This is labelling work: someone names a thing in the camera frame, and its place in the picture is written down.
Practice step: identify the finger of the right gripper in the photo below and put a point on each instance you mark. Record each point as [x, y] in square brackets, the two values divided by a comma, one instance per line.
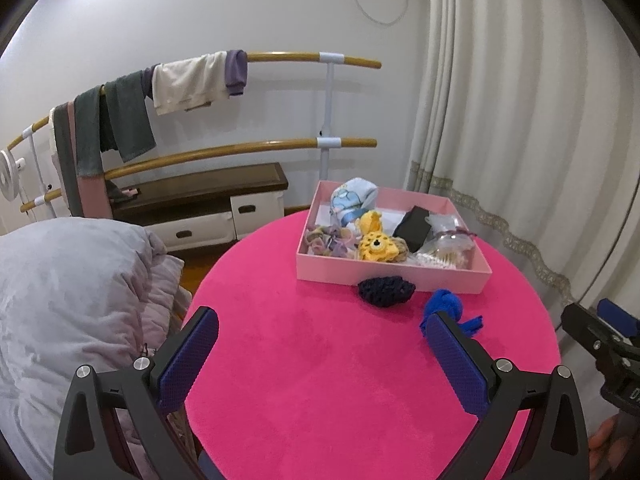
[618, 318]
[595, 335]

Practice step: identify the dark wood bench cabinet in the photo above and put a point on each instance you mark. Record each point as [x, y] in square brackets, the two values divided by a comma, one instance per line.
[208, 208]

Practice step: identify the lower wooden barre rail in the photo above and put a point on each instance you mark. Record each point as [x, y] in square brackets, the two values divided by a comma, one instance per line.
[240, 150]

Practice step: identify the white barre post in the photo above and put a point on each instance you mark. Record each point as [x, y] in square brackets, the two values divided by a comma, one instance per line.
[327, 115]

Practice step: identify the pink cardboard box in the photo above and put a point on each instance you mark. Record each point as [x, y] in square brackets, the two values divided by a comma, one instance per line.
[393, 205]

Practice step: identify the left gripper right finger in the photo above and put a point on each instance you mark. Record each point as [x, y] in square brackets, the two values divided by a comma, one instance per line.
[553, 443]

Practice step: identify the yellow crochet toy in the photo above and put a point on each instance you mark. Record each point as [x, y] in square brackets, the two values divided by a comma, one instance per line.
[374, 244]

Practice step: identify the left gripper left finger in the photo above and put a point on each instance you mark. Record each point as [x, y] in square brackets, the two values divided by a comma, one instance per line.
[91, 444]

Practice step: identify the clear plastic bag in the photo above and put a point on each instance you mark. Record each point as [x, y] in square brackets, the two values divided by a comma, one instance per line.
[449, 245]

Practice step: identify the person's right hand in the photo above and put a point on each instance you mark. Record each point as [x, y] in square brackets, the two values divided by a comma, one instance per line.
[606, 452]

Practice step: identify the grey duvet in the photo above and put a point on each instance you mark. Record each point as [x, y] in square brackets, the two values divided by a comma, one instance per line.
[75, 291]

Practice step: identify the light blue printed cloth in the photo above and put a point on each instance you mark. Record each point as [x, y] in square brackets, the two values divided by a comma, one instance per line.
[351, 200]

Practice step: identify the black pouch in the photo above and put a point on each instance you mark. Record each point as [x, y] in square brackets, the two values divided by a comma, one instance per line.
[414, 228]

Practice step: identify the bright blue knitted item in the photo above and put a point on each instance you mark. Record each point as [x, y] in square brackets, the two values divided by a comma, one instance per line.
[445, 301]

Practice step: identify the pink round table mat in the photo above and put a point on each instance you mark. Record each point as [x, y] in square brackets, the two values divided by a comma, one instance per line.
[307, 381]

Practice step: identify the cream cloth on rail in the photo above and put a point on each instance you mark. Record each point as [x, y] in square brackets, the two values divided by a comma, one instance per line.
[189, 84]

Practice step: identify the pink and grey towel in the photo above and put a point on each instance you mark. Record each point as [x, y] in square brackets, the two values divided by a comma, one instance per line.
[65, 158]

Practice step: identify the white fan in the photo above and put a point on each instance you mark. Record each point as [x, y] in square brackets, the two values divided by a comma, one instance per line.
[10, 175]

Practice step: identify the upper wooden barre rail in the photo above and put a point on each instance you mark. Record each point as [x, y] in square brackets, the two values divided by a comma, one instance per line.
[252, 57]

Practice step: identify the dark green towel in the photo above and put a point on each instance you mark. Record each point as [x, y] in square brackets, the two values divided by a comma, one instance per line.
[113, 117]

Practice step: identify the dark navy knitted item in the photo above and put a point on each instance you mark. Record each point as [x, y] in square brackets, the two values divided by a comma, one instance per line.
[386, 292]

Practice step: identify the beige crochet item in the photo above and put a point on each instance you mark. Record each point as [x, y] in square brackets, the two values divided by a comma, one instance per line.
[403, 250]

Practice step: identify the wooden barre rail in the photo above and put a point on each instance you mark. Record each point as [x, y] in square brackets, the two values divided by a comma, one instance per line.
[252, 57]
[240, 150]

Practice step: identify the cream curtain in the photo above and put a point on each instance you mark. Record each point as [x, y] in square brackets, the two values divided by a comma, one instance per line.
[528, 120]

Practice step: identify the purple cloth on rail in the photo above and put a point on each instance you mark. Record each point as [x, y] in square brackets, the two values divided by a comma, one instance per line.
[235, 72]

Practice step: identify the pastel scrunchie bundle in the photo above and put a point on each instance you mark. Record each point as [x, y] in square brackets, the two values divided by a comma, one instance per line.
[331, 241]

